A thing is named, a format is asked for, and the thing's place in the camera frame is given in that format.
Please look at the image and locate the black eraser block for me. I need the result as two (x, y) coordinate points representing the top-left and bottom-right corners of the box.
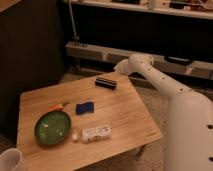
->
(95, 77), (117, 90)

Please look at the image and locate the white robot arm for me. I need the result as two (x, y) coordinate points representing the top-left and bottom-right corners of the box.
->
(114, 54), (213, 171)

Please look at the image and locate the blue sponge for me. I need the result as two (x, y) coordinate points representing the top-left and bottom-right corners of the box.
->
(76, 102), (94, 115)

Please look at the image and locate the wooden folding table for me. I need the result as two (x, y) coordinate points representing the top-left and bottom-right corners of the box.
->
(17, 72), (162, 171)

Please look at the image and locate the long grey case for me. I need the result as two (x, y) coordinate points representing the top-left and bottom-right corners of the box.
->
(65, 42), (213, 80)

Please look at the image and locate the orange carrot toy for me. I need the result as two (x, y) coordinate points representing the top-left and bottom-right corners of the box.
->
(51, 102), (69, 110)

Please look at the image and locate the metal stand pole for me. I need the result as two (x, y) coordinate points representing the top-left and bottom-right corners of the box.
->
(67, 0), (82, 74)

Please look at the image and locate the green bowl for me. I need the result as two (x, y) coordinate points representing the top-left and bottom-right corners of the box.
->
(34, 110), (72, 145)

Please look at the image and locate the white shelf with clutter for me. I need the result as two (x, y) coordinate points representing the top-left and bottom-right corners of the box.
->
(62, 0), (213, 20)

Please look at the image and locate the white cup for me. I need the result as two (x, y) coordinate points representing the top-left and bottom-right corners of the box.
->
(0, 148), (25, 171)

